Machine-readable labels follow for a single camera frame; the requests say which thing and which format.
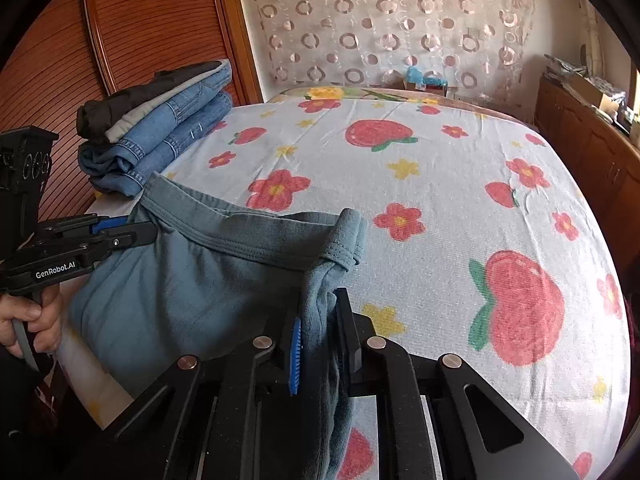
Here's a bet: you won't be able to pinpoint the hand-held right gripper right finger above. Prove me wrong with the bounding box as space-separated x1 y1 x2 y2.
334 287 581 480

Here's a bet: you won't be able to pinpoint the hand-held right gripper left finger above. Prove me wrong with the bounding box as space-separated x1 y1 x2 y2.
85 305 303 480

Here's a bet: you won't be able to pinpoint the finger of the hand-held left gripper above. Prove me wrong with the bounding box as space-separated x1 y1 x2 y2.
80 221 159 267
47 214 132 241

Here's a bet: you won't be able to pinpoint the grey-blue pants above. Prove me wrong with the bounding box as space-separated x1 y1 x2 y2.
67 172 368 480

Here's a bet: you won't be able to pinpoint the person's left hand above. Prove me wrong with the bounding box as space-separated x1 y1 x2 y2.
0 287 65 361

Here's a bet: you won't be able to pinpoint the folded blue jeans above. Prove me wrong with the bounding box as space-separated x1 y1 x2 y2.
117 65 234 148
79 92 234 200

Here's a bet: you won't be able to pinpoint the folded grey garment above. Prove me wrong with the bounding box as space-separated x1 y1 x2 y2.
104 59 232 143

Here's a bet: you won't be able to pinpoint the folded black garment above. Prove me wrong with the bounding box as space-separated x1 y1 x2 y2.
76 60 223 143

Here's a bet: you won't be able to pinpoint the strawberry flower print bedsheet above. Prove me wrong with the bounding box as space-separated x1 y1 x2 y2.
55 95 631 480

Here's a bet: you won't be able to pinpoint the slatted wooden wardrobe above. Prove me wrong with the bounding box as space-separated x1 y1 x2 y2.
0 0 263 221

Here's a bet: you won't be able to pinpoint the yellow red floral blanket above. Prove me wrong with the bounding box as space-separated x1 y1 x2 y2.
277 85 481 106

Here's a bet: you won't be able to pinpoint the blue plastic packet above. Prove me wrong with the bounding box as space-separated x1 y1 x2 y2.
402 66 446 90

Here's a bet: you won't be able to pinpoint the long wooden cabinet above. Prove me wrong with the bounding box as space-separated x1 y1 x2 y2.
534 75 640 241

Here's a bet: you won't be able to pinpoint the circle-patterned sheer curtain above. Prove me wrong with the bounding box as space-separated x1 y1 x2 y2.
235 0 536 98

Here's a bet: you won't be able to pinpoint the pile of printed cloth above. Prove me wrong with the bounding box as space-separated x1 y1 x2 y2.
544 54 588 81

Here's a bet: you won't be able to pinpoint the open cardboard box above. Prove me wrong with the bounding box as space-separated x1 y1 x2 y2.
570 72 623 111

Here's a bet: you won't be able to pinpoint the cream lace window curtain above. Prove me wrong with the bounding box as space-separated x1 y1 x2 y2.
581 2 601 77

